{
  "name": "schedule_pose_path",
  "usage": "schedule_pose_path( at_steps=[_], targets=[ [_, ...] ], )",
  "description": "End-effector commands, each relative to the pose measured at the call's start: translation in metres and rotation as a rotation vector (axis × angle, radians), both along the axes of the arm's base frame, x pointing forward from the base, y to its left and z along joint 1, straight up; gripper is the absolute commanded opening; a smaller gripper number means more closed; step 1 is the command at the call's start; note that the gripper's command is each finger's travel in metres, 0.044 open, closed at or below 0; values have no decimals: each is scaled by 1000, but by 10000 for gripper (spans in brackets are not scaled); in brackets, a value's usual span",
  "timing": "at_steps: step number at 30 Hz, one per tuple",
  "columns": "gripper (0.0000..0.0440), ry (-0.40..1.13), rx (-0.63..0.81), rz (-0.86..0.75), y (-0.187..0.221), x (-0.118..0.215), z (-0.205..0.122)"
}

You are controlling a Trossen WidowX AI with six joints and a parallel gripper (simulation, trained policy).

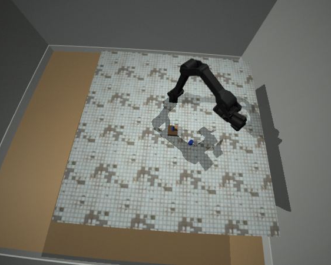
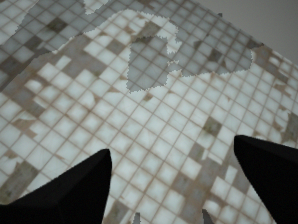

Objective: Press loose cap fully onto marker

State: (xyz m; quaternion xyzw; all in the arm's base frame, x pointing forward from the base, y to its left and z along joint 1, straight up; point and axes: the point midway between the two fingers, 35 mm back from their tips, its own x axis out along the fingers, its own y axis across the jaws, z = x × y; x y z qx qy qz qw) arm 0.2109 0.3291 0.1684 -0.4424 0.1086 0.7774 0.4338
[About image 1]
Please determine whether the brown square block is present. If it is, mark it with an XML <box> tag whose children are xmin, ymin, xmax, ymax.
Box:
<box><xmin>168</xmin><ymin>125</ymin><xmax>178</xmax><ymax>137</ymax></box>

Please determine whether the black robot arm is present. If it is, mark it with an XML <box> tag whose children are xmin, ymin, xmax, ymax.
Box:
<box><xmin>167</xmin><ymin>58</ymin><xmax>247</xmax><ymax>129</ymax></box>

